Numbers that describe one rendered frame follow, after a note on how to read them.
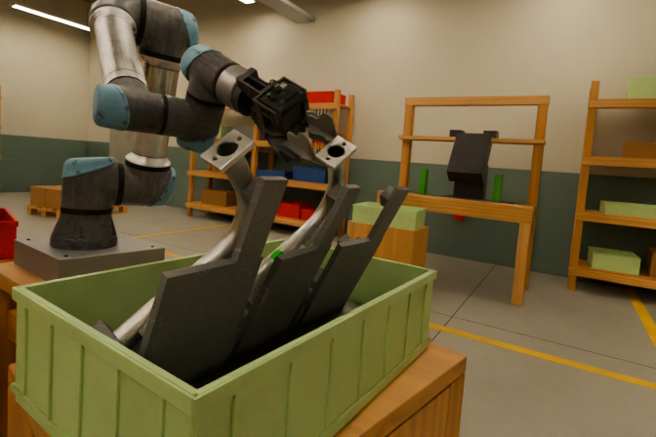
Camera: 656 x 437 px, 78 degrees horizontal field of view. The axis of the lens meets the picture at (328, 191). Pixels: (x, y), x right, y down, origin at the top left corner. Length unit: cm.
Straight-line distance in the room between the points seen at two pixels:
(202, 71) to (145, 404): 53
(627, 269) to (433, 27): 374
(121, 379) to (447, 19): 593
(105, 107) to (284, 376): 51
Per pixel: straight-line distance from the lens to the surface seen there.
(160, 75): 114
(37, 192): 779
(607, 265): 512
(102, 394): 56
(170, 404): 45
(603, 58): 576
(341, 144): 64
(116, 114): 77
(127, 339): 56
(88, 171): 116
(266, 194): 50
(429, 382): 82
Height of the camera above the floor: 117
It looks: 4 degrees down
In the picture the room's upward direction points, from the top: 4 degrees clockwise
